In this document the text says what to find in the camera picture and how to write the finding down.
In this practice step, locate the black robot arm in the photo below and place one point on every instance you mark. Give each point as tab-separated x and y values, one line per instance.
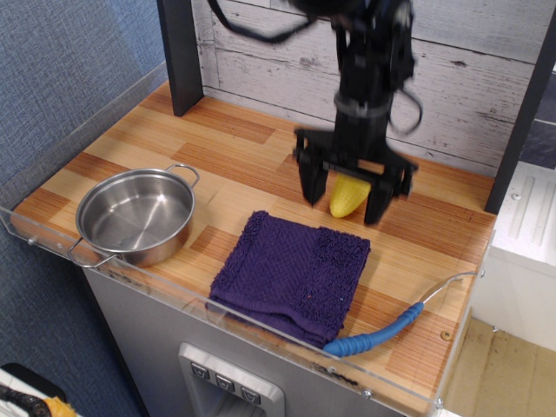
374	53

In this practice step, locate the yellow toy corn cob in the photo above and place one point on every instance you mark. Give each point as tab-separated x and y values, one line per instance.
348	194

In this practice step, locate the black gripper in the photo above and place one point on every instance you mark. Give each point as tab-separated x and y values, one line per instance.
356	147

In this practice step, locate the dark right frame post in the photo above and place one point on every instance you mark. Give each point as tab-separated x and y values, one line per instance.
528	109

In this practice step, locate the silver dispenser button panel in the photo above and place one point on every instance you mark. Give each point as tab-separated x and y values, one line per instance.
220	388

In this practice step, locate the clear acrylic guard rail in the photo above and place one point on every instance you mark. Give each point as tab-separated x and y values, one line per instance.
425	252

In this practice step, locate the purple towel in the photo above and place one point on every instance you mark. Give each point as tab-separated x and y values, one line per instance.
294	278

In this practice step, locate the small steel pot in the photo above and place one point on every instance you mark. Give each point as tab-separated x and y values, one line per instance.
141	216

